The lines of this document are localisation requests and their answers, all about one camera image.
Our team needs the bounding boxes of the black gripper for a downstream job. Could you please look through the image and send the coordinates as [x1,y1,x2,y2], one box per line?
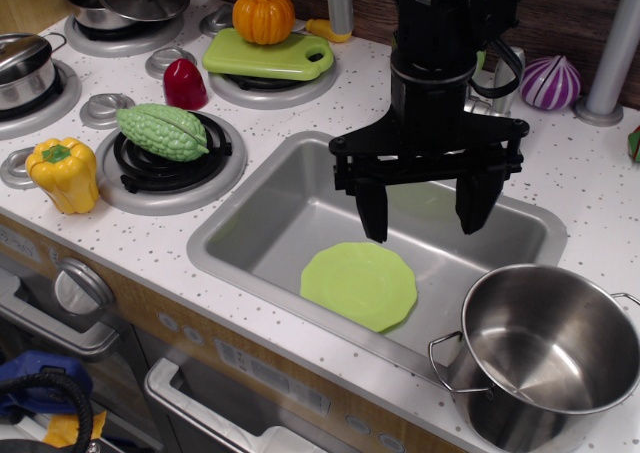
[329,62,529,243]

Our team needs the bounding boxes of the large steel pot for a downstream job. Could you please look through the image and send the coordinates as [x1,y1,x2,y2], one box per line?
[428,264,639,452]

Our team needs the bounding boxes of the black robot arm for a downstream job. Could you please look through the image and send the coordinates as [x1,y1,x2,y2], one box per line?
[329,0,529,242]

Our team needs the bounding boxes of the grey toy sink basin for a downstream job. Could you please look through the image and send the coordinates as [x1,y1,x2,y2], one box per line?
[187,132,568,379]

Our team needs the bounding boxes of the small steel pot left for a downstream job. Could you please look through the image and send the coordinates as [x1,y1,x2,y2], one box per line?
[1,33,67,112]

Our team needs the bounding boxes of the green plastic plate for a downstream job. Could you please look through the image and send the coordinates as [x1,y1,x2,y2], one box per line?
[300,242,418,332]

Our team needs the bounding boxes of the purple striped toy onion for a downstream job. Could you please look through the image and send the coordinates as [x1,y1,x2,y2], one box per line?
[520,55,582,111]

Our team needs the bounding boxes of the green toy cutting board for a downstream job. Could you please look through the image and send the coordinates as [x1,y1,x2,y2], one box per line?
[202,28,334,81]

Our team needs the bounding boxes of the grey metal pole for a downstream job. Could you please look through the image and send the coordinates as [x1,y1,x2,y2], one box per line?
[573,0,639,127]

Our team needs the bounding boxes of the silver toy faucet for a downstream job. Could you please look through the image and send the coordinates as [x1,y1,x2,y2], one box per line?
[326,0,526,119]

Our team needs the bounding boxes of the red green toy edge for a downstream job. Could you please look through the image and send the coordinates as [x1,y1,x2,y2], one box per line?
[627,127,640,163]

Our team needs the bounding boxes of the orange toy pumpkin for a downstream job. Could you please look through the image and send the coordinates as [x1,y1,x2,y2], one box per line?
[232,0,296,45]

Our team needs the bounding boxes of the green toy bitter gourd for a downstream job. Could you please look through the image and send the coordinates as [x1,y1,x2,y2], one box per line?
[116,103,209,162]

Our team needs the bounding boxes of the red toy pepper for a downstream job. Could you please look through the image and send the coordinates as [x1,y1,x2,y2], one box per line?
[163,58,208,110]

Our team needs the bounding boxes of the grey stove knob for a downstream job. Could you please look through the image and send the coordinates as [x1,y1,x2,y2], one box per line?
[145,46,197,80]
[1,147,36,190]
[199,4,233,38]
[79,93,135,130]

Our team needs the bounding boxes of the black coil burner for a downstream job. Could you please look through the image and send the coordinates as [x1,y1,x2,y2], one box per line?
[112,113,234,193]

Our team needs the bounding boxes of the silver oven knob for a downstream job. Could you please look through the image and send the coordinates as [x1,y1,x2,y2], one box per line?
[53,258,115,316]

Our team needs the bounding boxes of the yellow toy bell pepper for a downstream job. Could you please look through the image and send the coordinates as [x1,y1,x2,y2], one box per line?
[25,137,100,214]

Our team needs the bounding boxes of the yellow cloth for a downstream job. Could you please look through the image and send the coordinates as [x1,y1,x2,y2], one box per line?
[43,411,107,448]

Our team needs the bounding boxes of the blue plastic object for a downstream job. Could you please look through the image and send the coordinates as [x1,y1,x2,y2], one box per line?
[1,350,93,416]

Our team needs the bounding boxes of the yellow toy handle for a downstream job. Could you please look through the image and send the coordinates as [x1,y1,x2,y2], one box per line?
[305,19,352,43]

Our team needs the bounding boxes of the oven door handle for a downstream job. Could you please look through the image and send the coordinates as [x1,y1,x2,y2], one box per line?
[145,358,323,453]

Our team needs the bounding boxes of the black cable hose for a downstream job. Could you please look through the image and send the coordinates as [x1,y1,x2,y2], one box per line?
[0,371,95,449]

